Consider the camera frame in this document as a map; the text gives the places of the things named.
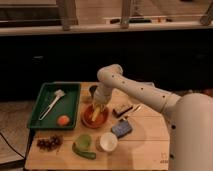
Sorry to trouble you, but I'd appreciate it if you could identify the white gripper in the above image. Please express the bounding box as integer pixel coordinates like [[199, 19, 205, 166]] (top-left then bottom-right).
[[93, 85, 113, 109]]

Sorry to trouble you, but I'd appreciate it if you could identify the yellow banana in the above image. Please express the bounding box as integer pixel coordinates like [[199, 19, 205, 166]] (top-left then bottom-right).
[[91, 107, 100, 122]]

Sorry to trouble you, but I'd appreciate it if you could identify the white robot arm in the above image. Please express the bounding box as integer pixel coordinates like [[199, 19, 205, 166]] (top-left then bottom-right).
[[94, 64, 213, 171]]

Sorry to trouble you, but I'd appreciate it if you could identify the red bowl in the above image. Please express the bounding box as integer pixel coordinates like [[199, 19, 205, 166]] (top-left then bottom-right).
[[81, 105, 109, 129]]

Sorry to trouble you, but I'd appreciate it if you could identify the dark small cup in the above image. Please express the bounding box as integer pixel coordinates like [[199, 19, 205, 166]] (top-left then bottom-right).
[[89, 85, 98, 98]]

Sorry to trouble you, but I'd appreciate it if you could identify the blue sponge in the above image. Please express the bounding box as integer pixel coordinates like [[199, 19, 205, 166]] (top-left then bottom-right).
[[111, 120, 133, 138]]

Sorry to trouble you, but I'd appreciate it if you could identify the white dish brush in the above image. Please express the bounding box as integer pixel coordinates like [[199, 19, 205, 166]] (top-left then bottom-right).
[[39, 89, 65, 120]]

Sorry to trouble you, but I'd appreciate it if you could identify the orange fruit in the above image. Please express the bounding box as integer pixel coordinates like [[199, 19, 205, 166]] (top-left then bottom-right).
[[57, 115, 70, 126]]

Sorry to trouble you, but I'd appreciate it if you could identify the green plastic tray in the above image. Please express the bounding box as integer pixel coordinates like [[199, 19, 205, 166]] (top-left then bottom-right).
[[27, 82, 81, 130]]

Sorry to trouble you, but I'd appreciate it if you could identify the white cup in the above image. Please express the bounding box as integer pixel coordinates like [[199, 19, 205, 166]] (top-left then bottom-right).
[[96, 132, 118, 153]]

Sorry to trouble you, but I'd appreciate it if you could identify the green cup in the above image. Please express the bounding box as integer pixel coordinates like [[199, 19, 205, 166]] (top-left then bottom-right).
[[75, 134, 92, 151]]

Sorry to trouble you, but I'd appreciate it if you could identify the green cucumber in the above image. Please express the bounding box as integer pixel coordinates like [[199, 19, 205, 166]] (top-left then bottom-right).
[[72, 143, 96, 160]]

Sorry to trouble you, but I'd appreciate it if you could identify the dark grape bunch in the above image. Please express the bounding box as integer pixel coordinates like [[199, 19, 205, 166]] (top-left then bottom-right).
[[37, 135, 63, 151]]

